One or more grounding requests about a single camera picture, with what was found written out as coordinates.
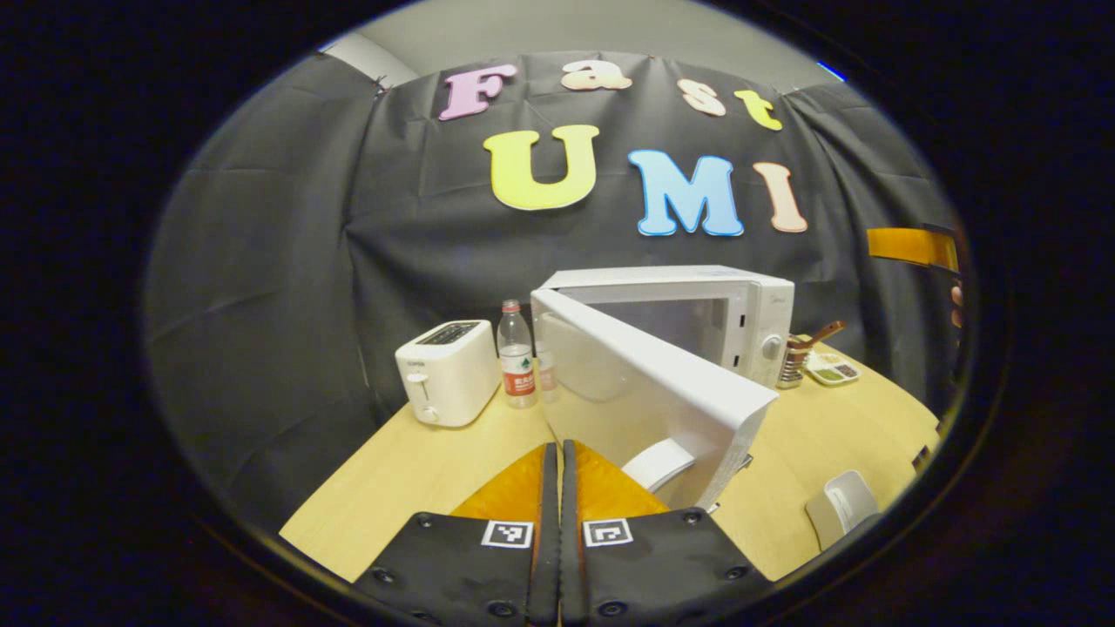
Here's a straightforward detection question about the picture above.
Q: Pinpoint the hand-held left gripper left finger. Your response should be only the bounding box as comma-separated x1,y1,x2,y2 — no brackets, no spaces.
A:
353,442,560,627

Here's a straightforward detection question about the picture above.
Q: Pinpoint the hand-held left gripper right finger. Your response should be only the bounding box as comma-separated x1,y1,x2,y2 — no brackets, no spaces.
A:
562,440,776,627

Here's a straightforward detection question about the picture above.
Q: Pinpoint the white microwave oven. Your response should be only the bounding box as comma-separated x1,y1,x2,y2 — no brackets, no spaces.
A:
530,265,795,512

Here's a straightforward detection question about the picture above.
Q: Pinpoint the white divided grain dish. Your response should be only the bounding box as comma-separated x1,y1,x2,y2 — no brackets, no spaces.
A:
806,352,862,387

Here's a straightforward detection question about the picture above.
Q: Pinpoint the clear red label water bottle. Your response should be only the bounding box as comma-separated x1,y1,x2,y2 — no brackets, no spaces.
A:
497,300,539,410

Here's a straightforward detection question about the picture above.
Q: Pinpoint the white toaster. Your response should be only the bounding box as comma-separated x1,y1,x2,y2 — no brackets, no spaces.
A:
395,320,502,428

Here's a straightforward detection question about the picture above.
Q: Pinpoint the small white plate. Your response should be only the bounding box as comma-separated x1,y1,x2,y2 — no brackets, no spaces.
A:
804,470,881,551

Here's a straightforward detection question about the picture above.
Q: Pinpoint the metal wire utensil holder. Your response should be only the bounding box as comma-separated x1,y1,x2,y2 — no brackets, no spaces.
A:
778,335,811,389

